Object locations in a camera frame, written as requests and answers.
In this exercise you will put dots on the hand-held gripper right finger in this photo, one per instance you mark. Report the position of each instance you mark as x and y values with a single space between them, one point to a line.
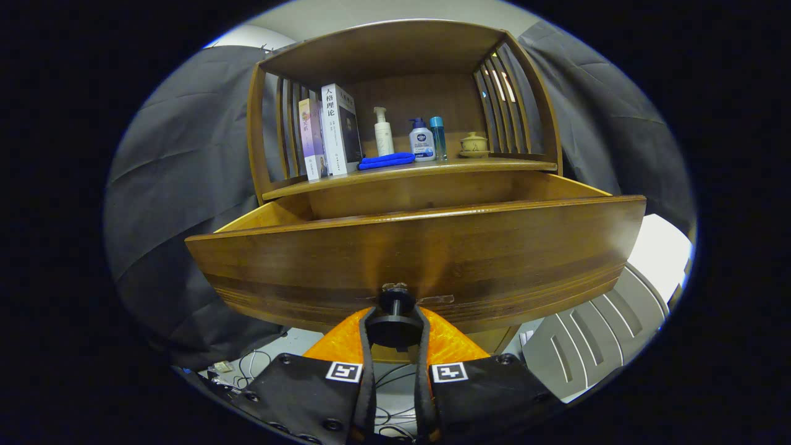
422 389

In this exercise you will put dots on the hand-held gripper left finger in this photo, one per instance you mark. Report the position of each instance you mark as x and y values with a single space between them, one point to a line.
369 395

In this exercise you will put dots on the black drawer knob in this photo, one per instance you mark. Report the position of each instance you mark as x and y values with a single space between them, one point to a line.
395 327

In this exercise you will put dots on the wooden countertop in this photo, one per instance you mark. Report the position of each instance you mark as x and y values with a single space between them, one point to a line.
445 167

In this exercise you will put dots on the grey slatted plastic panel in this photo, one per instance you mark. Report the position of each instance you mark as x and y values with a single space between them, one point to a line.
587 346

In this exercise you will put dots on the blue folded cloth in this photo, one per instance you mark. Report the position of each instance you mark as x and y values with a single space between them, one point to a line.
386 161

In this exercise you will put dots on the beige saucer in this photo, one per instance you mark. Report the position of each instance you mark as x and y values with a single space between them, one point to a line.
474 154

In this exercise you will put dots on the clear bottle dark blue pump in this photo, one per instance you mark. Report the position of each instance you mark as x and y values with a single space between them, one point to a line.
422 145

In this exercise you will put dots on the slim teal bottle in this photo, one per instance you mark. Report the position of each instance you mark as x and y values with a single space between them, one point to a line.
439 142

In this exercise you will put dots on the beige lidded tea cup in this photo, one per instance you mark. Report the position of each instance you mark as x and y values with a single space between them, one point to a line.
474 144

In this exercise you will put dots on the white pump bottle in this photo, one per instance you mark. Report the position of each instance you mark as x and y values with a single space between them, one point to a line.
384 139

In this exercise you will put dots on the purple book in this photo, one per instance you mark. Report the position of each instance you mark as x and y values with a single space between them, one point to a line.
311 142

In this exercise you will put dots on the white book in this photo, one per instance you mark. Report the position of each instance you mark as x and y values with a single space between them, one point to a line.
334 136

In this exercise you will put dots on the white table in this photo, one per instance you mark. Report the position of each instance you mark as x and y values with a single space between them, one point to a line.
658 253

